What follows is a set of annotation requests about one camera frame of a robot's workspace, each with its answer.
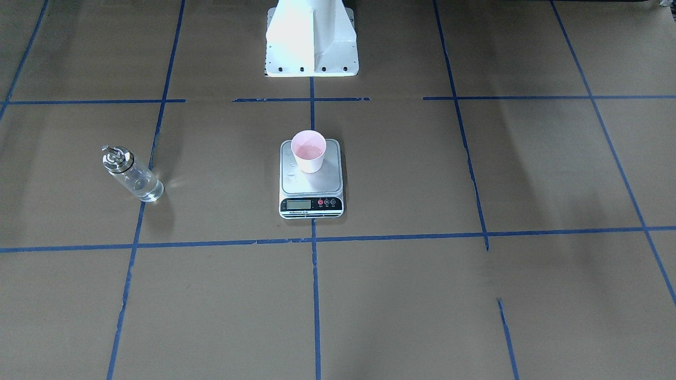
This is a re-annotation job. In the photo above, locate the pink paper cup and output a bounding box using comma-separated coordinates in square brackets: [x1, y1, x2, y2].
[290, 130, 327, 174]

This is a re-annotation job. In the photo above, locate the glass sauce bottle metal spout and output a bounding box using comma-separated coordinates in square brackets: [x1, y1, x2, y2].
[101, 145, 164, 203]

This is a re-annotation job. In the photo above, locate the digital kitchen scale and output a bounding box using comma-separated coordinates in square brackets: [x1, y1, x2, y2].
[278, 139, 345, 220]

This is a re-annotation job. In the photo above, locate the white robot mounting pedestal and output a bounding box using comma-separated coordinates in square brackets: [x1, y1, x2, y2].
[264, 1, 360, 78]

